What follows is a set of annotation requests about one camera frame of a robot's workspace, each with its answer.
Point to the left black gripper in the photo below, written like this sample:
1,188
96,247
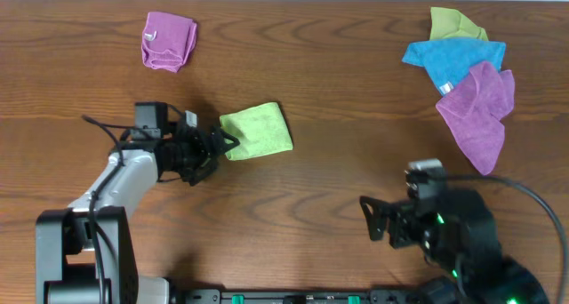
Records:
207,156

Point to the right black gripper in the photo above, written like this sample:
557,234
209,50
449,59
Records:
400,213

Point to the light green cloth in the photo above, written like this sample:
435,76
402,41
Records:
261,131

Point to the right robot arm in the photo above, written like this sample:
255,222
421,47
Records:
455,230

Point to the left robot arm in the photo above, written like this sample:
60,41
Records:
84,252

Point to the folded purple cloth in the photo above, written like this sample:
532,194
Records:
167,41

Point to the purple crumpled cloth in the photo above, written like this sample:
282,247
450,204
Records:
473,111

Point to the blue cloth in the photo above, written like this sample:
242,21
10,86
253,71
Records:
447,61

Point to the olive green cloth at back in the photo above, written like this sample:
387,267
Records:
451,23

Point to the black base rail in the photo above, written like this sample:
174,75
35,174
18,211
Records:
373,296

